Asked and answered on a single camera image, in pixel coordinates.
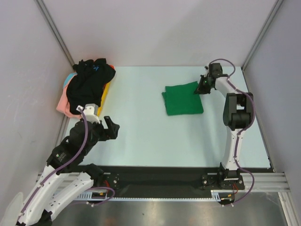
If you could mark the aluminium corner frame post left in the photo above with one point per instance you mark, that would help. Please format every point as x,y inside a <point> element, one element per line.
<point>53,28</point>

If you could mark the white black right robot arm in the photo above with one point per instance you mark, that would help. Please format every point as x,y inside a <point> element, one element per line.
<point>238,116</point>

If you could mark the yellow t-shirt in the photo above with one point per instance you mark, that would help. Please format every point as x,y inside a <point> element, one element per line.
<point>104,95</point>

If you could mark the white slotted cable duct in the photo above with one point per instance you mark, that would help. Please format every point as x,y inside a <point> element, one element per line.
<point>92,196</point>

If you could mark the aluminium corner frame post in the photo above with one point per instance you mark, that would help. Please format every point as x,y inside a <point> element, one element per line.
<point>53,28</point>
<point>266,25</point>

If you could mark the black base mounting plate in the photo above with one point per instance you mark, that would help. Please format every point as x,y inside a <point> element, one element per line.
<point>158,180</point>

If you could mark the light blue t-shirt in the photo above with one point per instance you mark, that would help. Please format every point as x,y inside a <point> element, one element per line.
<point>68,78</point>

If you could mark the aluminium front rail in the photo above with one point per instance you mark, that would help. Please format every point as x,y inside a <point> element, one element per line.
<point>257,182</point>

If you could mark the green t-shirt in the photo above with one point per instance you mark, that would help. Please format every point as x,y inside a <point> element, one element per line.
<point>181,100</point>

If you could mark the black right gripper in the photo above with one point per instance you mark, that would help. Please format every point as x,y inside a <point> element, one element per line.
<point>203,84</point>

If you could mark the aluminium corner frame post right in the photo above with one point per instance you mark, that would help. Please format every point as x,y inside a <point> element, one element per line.
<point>266,25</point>

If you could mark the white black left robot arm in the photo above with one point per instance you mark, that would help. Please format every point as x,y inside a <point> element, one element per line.
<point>43,205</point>

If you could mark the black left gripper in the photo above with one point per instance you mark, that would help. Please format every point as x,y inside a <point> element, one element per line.
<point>110,133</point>

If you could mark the pink t-shirt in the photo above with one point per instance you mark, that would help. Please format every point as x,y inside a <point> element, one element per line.
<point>64,106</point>

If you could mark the black t-shirt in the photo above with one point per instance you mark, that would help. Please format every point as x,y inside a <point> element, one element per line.
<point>87,86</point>

